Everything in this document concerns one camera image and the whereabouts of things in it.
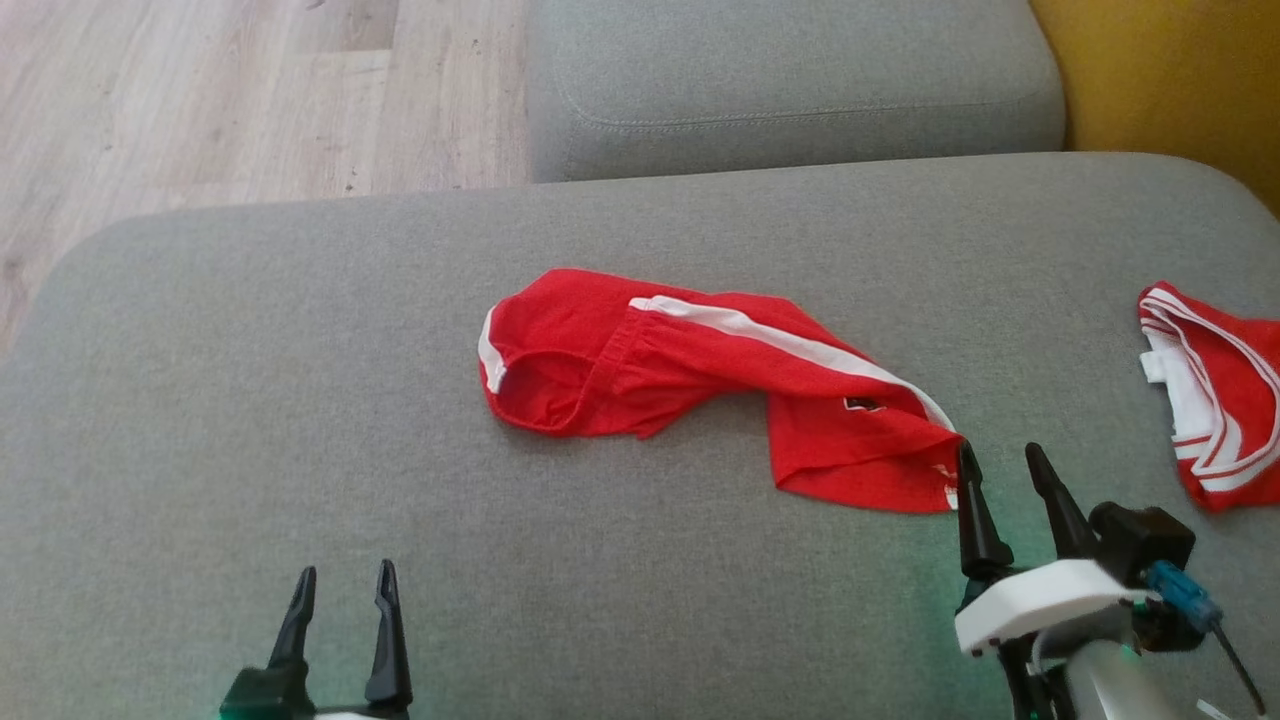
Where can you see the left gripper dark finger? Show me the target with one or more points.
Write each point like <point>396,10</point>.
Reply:
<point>388,640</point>
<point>293,625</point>

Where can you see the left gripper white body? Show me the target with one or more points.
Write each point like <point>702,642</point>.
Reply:
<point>270,695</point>

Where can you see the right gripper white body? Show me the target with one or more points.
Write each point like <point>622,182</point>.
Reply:
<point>1050,600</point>

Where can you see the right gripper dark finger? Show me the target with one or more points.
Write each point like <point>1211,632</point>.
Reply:
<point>1062,510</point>
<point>978,520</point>

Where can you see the red shirt with white hem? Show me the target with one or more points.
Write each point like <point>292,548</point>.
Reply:
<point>1250,400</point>

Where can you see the red shorts with white stripe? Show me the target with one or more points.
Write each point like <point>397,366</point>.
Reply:
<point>700,360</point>

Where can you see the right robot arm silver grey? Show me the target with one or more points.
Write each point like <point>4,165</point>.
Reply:
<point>1110,685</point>

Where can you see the large grey sofa seat cushion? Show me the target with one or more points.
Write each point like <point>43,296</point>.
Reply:
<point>400,350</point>

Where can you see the small grey sofa cushion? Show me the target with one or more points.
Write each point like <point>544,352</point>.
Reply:
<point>800,80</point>

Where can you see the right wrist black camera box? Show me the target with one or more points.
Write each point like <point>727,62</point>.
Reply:
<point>1140,540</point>

